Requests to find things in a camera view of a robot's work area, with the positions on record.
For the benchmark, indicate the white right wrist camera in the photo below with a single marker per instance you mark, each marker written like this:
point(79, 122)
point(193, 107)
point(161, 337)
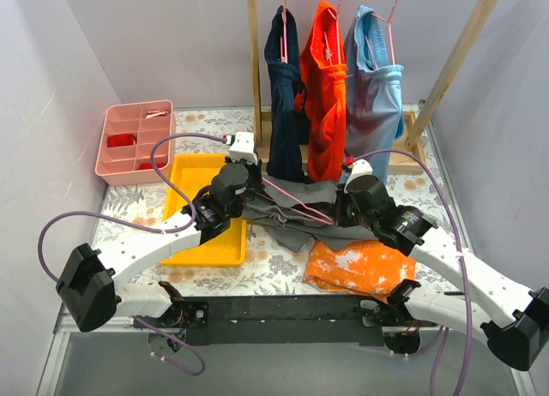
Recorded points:
point(353, 169)

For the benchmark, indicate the pink divided organizer box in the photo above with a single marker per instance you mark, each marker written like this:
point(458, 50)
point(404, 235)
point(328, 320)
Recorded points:
point(118, 166)

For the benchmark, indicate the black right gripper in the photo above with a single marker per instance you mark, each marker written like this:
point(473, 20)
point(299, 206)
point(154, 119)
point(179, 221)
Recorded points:
point(341, 206)

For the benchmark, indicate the light blue shorts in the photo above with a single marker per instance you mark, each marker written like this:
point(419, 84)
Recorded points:
point(373, 86)

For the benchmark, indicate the red cloth front compartment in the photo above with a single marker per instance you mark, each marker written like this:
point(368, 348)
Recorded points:
point(148, 166)

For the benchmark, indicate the orange white folded shorts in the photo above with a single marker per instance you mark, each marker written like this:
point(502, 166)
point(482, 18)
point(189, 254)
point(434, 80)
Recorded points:
point(366, 268)

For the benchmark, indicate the pink hanger with navy shorts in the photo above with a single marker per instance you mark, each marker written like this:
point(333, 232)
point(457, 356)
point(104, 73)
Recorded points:
point(284, 50)

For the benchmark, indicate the wooden clothes rack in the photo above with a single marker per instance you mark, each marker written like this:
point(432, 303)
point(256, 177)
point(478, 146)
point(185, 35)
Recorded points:
point(415, 125)

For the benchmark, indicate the pink hanger with blue shorts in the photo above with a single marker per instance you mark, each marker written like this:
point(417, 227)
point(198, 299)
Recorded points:
point(388, 31)

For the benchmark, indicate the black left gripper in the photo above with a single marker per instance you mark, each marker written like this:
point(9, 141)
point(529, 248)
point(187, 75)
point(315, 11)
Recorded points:
point(256, 173)

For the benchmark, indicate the red folded cloth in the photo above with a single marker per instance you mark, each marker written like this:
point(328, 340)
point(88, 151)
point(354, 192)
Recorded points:
point(121, 140)

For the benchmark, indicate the navy blue shorts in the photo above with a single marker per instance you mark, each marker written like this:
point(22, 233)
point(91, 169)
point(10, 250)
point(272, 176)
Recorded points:
point(290, 127)

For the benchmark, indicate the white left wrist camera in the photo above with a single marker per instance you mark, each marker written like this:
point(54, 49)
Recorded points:
point(242, 147)

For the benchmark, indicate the yellow plastic tray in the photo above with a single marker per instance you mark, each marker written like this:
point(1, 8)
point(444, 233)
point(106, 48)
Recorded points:
point(191, 172)

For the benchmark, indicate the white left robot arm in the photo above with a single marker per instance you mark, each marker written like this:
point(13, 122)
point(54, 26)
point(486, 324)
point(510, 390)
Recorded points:
point(95, 284)

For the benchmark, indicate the grey shorts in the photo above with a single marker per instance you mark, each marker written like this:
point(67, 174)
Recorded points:
point(293, 213)

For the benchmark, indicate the white red cloth back compartment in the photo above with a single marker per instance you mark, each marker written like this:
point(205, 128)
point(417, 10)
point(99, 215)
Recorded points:
point(154, 114)

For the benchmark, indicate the red orange shorts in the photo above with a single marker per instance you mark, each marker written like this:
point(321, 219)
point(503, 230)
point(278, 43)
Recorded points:
point(326, 104)

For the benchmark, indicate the pink hanger with red shorts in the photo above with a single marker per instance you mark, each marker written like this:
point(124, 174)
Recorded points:
point(337, 70)

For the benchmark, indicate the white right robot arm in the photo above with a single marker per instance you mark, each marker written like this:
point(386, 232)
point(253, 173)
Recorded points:
point(510, 318)

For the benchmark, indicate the floral table mat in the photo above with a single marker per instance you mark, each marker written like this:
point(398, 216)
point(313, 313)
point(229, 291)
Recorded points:
point(268, 268)

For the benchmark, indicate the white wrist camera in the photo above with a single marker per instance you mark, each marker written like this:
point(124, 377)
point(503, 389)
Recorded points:
point(242, 147)
point(353, 169)

